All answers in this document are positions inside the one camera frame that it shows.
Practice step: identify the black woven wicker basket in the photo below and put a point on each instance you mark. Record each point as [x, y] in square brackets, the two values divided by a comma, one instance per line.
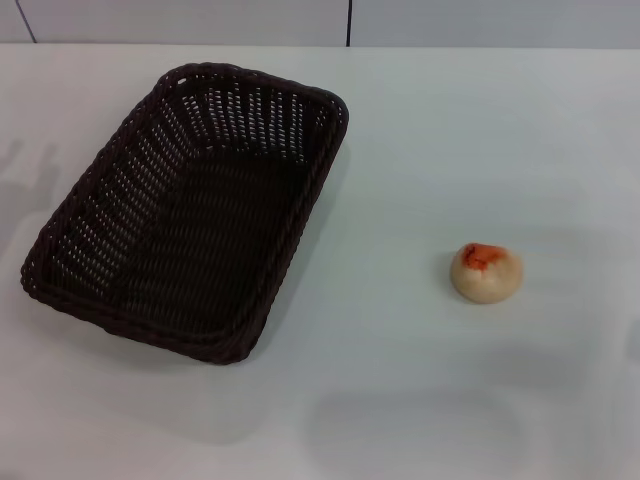
[200, 225]

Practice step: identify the beige bun with orange top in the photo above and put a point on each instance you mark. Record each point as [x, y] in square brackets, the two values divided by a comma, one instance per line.
[487, 280]

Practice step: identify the black vertical wall strip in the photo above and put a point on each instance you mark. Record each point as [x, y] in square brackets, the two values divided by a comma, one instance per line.
[348, 22]

